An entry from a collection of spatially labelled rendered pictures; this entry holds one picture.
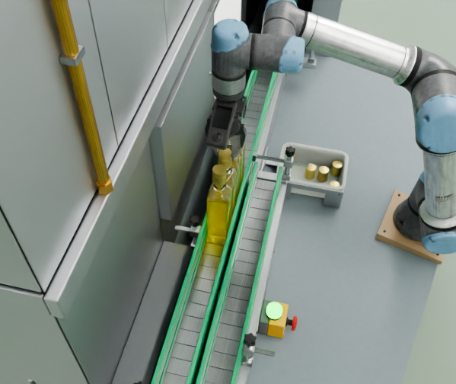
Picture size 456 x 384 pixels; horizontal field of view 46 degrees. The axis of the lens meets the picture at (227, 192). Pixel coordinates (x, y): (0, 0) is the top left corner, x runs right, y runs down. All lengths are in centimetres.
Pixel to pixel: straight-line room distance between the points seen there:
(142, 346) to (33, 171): 72
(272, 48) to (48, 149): 54
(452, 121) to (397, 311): 63
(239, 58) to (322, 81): 115
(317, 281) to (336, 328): 15
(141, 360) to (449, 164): 86
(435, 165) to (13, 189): 96
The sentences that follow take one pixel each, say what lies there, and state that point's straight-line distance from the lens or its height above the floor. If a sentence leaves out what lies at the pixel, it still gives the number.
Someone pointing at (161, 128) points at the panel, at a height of 131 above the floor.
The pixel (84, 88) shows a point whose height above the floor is 163.
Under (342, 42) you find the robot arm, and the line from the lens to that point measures 126.
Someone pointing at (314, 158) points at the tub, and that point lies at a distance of 186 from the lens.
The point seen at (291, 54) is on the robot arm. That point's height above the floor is 147.
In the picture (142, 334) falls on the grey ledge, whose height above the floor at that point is 88.
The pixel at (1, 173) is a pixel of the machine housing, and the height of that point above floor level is 165.
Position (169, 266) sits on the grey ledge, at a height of 88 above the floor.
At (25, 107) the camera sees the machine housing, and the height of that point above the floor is 168.
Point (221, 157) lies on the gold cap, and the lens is 133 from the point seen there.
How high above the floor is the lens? 213
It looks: 50 degrees down
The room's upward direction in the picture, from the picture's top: 1 degrees clockwise
